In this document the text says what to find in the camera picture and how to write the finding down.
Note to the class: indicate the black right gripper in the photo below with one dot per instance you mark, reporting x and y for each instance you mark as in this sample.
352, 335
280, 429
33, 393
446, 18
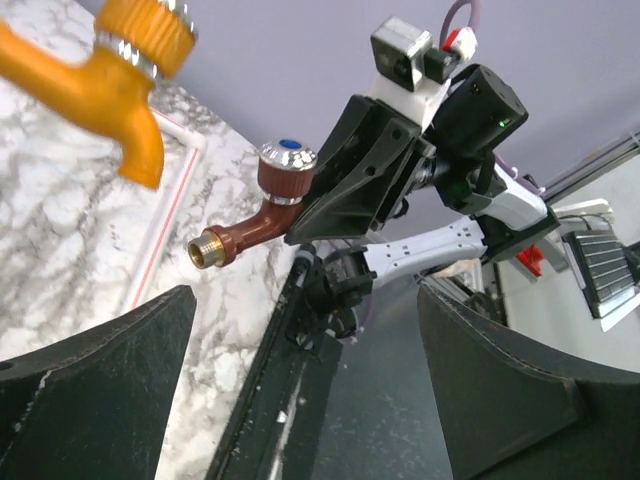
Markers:
375, 156

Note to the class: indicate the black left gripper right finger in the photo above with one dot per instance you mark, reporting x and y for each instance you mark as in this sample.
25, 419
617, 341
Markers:
513, 408

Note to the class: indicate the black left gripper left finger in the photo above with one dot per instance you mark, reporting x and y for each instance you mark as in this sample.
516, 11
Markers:
95, 405

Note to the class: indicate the brown water faucet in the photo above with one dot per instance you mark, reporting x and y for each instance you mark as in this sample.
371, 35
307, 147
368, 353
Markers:
285, 172

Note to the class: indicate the white PVC pipe frame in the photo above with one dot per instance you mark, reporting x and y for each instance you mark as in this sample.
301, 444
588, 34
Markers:
173, 190

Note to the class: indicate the orange water faucet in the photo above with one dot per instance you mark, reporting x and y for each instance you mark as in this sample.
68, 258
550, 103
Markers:
137, 44

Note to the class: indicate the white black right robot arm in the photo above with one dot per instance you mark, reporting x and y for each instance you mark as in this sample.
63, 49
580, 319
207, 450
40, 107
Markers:
349, 274

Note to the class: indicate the black keyboard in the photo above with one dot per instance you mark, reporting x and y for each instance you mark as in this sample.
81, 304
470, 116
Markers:
605, 273

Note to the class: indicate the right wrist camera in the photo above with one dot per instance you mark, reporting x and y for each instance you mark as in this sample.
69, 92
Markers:
414, 72

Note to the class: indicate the black table edge rail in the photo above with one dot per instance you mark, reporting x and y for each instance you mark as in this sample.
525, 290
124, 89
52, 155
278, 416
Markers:
275, 426

